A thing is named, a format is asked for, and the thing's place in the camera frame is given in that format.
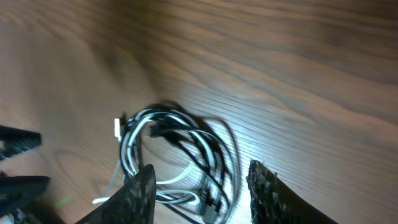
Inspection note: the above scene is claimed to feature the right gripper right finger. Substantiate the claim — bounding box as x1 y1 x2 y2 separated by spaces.
246 160 336 224

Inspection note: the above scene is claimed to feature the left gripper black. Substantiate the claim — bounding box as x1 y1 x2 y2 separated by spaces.
1 125 65 224

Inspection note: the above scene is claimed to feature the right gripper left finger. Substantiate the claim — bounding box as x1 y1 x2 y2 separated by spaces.
78 164 156 224

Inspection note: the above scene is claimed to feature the black USB cable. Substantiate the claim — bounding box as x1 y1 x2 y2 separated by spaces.
119 100 242 224

